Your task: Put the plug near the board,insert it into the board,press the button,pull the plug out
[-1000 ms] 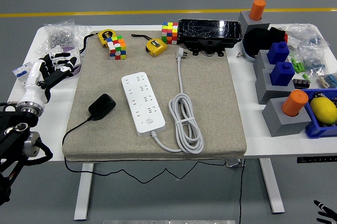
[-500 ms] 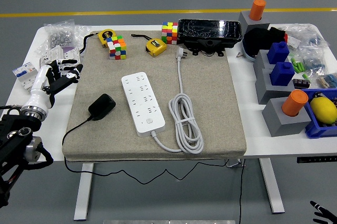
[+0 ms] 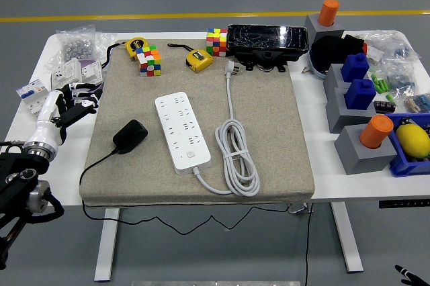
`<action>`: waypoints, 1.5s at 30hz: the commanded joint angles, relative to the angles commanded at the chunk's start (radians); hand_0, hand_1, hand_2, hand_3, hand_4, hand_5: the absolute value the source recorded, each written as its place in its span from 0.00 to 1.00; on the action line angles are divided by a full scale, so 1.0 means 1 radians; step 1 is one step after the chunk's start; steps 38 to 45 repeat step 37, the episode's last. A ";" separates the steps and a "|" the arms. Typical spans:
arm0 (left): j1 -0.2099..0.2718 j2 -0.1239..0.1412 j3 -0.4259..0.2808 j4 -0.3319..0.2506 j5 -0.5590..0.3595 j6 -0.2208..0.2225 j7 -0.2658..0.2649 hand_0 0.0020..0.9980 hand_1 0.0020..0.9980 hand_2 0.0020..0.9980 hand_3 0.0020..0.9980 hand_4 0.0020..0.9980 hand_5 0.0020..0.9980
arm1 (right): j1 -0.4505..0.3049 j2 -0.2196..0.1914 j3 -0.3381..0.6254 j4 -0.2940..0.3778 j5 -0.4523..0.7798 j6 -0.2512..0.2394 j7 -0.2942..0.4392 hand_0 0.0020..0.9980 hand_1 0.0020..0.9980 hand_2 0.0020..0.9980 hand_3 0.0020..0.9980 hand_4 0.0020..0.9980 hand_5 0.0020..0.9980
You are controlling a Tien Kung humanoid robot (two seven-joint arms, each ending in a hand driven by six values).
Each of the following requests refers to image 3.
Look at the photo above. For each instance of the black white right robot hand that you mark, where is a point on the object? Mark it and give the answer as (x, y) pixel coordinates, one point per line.
(403, 271)

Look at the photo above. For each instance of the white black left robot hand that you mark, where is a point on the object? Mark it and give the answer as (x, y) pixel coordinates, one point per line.
(47, 115)

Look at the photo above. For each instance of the black plug adapter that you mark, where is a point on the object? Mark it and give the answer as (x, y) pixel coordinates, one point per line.
(129, 136)

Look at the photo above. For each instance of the white power strip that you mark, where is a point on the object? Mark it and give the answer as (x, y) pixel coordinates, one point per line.
(183, 135)

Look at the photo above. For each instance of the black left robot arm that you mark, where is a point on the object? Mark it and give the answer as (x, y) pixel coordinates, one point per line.
(16, 178)

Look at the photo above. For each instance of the white blue circuit breaker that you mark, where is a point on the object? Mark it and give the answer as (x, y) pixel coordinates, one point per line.
(28, 93)

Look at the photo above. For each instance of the white table leg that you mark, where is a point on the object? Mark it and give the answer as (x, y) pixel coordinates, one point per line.
(347, 239)
(107, 245)

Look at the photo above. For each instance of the black table control panel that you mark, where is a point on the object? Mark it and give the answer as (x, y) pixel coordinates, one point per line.
(403, 204)

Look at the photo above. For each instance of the clear bag of metal nuts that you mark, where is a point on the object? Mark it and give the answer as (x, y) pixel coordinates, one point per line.
(75, 47)

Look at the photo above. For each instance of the blue plastic bin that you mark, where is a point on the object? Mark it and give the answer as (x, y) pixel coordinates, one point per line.
(406, 168)

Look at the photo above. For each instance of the yellow tape measure black print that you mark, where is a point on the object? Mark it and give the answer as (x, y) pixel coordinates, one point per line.
(134, 46)

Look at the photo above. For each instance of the multicolour puzzle cube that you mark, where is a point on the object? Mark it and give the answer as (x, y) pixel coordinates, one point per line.
(216, 42)
(149, 62)

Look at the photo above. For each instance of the grey block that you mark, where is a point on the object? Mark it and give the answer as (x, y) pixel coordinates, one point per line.
(332, 79)
(314, 29)
(342, 118)
(363, 160)

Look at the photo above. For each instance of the grey under-table box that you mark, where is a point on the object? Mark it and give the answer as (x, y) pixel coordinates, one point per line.
(300, 208)

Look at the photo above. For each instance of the yellow lemon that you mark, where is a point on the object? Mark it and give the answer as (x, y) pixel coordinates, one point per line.
(413, 140)

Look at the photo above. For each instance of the orange cylinder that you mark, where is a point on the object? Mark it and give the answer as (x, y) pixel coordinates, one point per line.
(376, 131)
(328, 12)

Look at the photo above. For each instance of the small black white toy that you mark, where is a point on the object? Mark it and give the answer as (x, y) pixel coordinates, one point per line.
(405, 121)

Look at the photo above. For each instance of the yellow tape measure dark window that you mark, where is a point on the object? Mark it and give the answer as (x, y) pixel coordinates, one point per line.
(200, 61)

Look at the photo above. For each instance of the black component pack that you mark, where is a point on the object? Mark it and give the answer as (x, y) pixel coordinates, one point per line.
(384, 106)

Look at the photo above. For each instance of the clear bag beige blue terminals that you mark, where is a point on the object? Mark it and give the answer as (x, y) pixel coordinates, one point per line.
(418, 103)

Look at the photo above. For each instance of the blue plastic block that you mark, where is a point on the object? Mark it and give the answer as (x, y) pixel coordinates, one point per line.
(354, 68)
(359, 94)

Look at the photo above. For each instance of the green plastic anchors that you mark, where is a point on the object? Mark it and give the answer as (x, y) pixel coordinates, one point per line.
(380, 85)

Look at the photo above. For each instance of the clear bag blue connectors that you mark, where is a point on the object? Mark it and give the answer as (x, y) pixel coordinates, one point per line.
(399, 79)

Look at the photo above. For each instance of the grey-brown mat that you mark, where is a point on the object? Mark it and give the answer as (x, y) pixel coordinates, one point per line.
(268, 115)

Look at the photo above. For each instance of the white round dish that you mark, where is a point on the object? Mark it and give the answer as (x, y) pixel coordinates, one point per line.
(315, 71)

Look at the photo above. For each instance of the small metal part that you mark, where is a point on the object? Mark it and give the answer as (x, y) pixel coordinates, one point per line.
(305, 70)

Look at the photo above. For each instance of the large clear bag blue parts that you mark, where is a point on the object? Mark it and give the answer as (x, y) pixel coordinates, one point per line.
(386, 44)

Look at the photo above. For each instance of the black cloth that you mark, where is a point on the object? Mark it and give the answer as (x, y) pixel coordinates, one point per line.
(331, 52)

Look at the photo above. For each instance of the white wall socket panel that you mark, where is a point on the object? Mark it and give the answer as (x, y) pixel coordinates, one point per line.
(91, 72)
(65, 72)

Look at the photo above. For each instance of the black cracked-screen device with bracket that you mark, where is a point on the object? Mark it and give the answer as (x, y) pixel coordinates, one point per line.
(265, 39)

